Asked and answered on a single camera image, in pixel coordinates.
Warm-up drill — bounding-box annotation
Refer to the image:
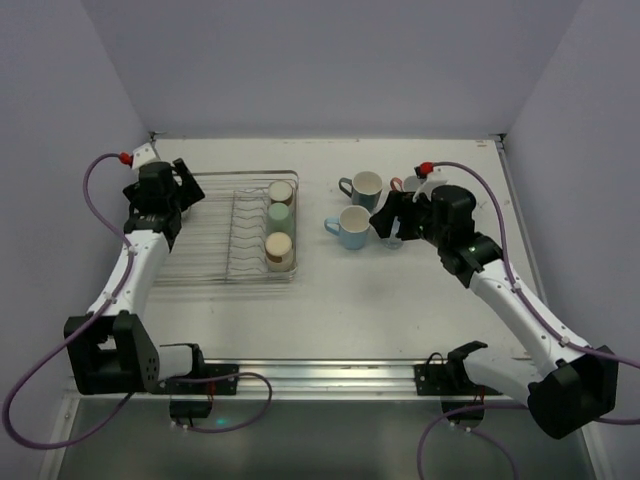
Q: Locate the light blue mug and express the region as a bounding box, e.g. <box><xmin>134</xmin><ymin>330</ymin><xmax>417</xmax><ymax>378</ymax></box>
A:
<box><xmin>324</xmin><ymin>205</ymin><xmax>371</xmax><ymax>250</ymax></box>

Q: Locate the pink patterned mug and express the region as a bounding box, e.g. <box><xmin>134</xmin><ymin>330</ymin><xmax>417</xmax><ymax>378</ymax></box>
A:
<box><xmin>390</xmin><ymin>175</ymin><xmax>422</xmax><ymax>192</ymax></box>

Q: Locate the grey teal mug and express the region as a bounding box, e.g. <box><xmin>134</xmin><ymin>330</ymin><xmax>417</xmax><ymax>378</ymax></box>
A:
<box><xmin>338</xmin><ymin>171</ymin><xmax>383</xmax><ymax>213</ymax></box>

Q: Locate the cream brown cup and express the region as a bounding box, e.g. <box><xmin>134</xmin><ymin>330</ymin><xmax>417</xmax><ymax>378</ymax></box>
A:
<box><xmin>268</xmin><ymin>180</ymin><xmax>295</xmax><ymax>206</ymax></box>
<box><xmin>264</xmin><ymin>232</ymin><xmax>294</xmax><ymax>272</ymax></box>

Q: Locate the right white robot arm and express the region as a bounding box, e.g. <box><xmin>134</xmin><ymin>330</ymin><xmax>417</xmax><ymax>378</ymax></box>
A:
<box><xmin>370</xmin><ymin>185</ymin><xmax>618</xmax><ymax>439</ymax></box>

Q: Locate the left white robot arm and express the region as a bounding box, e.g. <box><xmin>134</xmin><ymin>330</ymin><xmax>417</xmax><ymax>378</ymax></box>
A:
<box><xmin>63</xmin><ymin>159</ymin><xmax>205</xmax><ymax>395</ymax></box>

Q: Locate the light green cup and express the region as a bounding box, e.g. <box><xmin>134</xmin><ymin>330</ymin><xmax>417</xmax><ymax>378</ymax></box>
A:
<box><xmin>266</xmin><ymin>203</ymin><xmax>294</xmax><ymax>236</ymax></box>

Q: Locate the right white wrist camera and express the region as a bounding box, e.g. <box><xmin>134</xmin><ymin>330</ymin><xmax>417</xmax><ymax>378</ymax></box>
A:
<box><xmin>413</xmin><ymin>162</ymin><xmax>448</xmax><ymax>203</ymax></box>

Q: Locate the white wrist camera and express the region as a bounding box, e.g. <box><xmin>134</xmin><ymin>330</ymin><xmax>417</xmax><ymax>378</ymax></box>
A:
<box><xmin>413</xmin><ymin>162</ymin><xmax>448</xmax><ymax>203</ymax></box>
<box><xmin>131</xmin><ymin>143</ymin><xmax>160</xmax><ymax>170</ymax></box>

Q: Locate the metal wire dish rack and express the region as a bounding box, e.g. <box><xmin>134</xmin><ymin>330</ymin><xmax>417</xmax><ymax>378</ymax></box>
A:
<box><xmin>154</xmin><ymin>170</ymin><xmax>299</xmax><ymax>287</ymax></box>

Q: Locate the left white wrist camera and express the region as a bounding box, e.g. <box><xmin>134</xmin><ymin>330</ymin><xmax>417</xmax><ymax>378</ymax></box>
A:
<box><xmin>131</xmin><ymin>143</ymin><xmax>160</xmax><ymax>170</ymax></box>

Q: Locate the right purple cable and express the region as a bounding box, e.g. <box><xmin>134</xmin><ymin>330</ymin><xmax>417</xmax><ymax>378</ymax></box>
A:
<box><xmin>417</xmin><ymin>160</ymin><xmax>640</xmax><ymax>426</ymax></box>

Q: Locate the purple cable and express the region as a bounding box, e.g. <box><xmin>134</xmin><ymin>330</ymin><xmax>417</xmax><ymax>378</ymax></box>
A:
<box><xmin>417</xmin><ymin>160</ymin><xmax>640</xmax><ymax>426</ymax></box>
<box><xmin>0</xmin><ymin>152</ymin><xmax>132</xmax><ymax>449</ymax></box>

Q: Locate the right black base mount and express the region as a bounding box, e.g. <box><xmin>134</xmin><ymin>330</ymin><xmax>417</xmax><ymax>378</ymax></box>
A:
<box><xmin>413</xmin><ymin>341</ymin><xmax>488</xmax><ymax>412</ymax></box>

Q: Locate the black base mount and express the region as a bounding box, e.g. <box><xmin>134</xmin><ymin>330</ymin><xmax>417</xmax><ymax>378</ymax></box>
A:
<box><xmin>413</xmin><ymin>341</ymin><xmax>488</xmax><ymax>412</ymax></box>
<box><xmin>166</xmin><ymin>363</ymin><xmax>239</xmax><ymax>425</ymax></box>

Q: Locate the aluminium rail frame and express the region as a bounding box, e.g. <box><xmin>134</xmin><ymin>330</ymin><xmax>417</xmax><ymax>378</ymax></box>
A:
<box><xmin>74</xmin><ymin>351</ymin><xmax>543</xmax><ymax>403</ymax></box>

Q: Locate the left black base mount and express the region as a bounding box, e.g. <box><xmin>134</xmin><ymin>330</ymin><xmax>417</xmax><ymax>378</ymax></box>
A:
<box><xmin>166</xmin><ymin>363</ymin><xmax>239</xmax><ymax>425</ymax></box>

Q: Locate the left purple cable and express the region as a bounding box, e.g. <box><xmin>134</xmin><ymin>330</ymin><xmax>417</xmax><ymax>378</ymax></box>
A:
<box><xmin>0</xmin><ymin>152</ymin><xmax>132</xmax><ymax>449</ymax></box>

